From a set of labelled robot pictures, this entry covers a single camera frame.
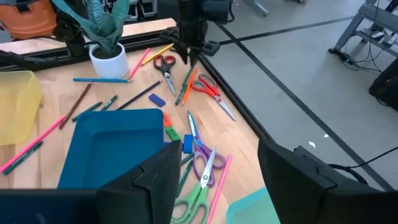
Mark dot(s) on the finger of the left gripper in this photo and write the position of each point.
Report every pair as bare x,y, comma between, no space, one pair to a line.
194,54
183,53

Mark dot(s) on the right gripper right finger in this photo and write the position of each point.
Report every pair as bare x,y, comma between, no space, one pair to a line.
292,186

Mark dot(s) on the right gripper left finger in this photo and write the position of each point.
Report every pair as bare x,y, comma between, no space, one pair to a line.
146,199

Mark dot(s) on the yellow pencil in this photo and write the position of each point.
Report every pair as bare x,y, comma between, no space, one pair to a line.
157,55

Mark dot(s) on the orange pencil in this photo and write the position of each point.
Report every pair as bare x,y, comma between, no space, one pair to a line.
189,87

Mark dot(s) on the green pencil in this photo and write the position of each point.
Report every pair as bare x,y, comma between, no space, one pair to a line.
87,111
183,88

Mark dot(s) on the dark blue plastic bin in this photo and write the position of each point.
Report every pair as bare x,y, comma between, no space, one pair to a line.
109,146

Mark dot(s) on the green plant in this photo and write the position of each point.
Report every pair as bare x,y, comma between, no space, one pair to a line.
109,67

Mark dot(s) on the green pen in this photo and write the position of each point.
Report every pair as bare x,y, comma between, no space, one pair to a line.
187,158
185,179
109,103
23,158

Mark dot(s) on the brown pencil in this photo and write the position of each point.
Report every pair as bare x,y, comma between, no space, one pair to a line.
75,106

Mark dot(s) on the pink pencil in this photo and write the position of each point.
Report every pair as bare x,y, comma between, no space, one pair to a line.
219,189
139,63
31,145

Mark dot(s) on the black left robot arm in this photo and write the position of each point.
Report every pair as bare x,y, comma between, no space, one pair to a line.
70,34

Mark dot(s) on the red and black scissors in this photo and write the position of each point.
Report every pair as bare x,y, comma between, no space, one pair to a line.
167,76

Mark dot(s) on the teal translucent plastic bin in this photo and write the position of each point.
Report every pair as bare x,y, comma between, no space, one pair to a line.
252,210

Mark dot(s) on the blue eraser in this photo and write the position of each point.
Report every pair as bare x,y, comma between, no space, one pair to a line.
157,100
188,143

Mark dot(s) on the black pencil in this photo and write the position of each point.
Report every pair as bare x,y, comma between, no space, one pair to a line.
140,95

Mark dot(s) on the green scissors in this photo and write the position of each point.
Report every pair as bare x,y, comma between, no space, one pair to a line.
205,174

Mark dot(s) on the orange eraser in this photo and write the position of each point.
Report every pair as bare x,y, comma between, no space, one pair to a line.
168,120

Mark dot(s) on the green eraser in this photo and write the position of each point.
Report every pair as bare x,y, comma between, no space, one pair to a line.
173,133

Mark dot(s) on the blue and purple scissors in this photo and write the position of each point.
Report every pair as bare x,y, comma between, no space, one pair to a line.
196,130

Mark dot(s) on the blue pencil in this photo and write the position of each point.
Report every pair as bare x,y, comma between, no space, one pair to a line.
99,80

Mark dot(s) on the grey metal stand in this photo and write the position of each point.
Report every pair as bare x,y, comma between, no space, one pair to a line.
351,29

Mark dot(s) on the orange bag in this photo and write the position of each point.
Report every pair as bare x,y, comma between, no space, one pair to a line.
28,18

